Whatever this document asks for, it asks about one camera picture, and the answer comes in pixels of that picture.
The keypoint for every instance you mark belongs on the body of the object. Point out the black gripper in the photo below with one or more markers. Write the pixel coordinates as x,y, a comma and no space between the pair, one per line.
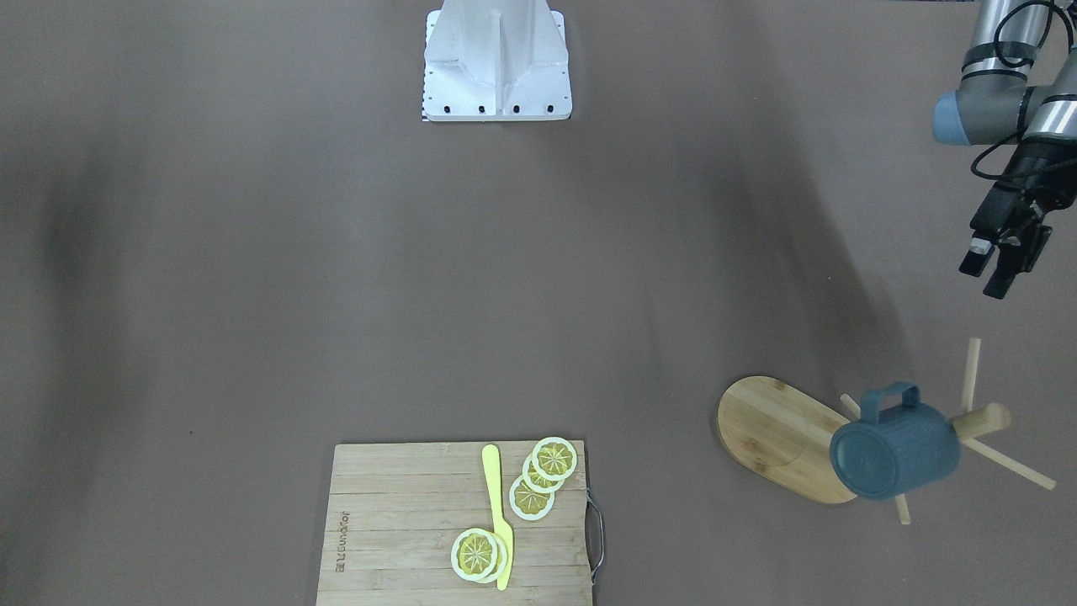
1037,162

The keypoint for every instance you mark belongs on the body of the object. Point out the blue mug with yellow interior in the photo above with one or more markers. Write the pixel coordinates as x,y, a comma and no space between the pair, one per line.
897,445

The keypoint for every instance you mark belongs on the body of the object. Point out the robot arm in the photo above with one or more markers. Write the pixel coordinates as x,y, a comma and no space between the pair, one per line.
994,106

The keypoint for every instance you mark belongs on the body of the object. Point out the bamboo cup rack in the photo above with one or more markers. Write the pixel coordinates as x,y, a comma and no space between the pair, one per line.
783,435

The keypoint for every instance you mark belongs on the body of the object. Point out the lemon slice back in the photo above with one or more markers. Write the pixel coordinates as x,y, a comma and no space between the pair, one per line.
528,504

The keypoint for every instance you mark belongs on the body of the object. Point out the lemon slice middle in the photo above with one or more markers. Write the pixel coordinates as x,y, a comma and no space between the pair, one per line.
502,554

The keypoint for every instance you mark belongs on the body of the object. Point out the lemon slice front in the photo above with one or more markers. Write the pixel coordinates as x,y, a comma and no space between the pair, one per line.
473,554

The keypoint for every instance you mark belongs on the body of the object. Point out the wooden cutting board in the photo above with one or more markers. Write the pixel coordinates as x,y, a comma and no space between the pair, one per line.
394,510

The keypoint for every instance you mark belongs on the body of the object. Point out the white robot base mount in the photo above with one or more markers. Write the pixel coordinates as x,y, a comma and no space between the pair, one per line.
496,61

